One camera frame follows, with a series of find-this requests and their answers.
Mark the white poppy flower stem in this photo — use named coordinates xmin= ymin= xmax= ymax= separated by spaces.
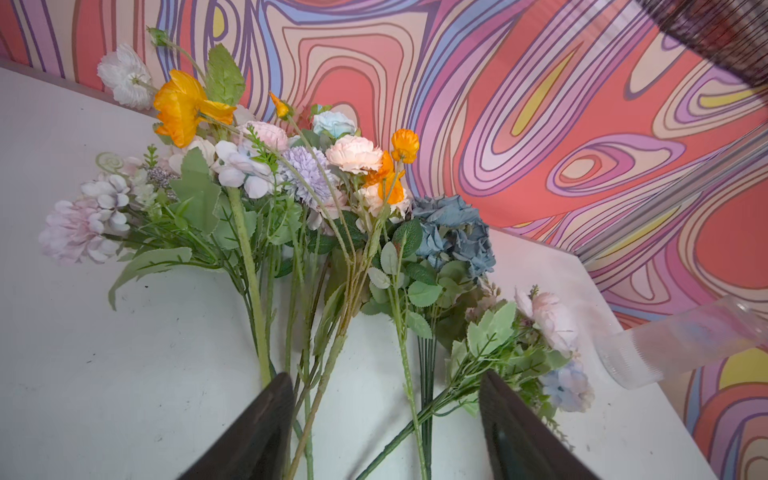
xmin=75 ymin=45 xmax=280 ymax=382

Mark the black wire basket back wall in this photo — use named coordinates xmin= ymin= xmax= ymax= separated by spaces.
xmin=637 ymin=0 xmax=767 ymax=87

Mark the clear glass vase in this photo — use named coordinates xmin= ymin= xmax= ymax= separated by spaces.
xmin=594 ymin=296 xmax=767 ymax=390

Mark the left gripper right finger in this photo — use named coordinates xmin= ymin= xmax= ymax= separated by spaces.
xmin=478 ymin=371 xmax=597 ymax=480

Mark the pink purple mixed bouquet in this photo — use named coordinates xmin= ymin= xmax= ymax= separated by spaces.
xmin=38 ymin=119 xmax=349 ymax=480

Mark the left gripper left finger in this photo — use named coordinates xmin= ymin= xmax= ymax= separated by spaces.
xmin=181 ymin=372 xmax=295 ymax=480

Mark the pink rose green bouquet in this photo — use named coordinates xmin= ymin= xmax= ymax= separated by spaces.
xmin=358 ymin=286 xmax=594 ymax=479

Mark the orange poppy flower stem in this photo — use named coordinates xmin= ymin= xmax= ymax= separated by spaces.
xmin=130 ymin=69 xmax=423 ymax=479

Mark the dusty blue hydrangea stem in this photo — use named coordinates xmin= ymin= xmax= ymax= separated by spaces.
xmin=410 ymin=194 xmax=498 ymax=475

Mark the peach rose leafy stem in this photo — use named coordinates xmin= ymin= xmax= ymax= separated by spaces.
xmin=295 ymin=129 xmax=422 ymax=458

